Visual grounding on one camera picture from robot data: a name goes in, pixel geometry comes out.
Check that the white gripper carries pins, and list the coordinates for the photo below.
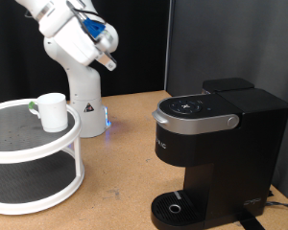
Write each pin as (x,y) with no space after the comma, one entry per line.
(75,44)

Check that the black Keurig coffee machine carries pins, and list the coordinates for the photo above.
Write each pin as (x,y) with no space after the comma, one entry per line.
(233,153)

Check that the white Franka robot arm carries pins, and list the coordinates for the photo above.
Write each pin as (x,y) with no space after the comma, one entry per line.
(83,89)

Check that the black curtain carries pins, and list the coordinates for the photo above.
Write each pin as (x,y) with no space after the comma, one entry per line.
(140,48)

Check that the white mug with green mark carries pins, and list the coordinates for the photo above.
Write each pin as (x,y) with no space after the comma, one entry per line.
(54,115)

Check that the gray partition panel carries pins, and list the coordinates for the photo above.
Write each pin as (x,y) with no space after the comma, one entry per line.
(230,38)

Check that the white two-tier turntable shelf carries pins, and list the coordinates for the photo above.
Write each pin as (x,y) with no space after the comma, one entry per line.
(22,156)

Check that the black tape strip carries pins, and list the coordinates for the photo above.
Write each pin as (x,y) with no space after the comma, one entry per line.
(249,222)

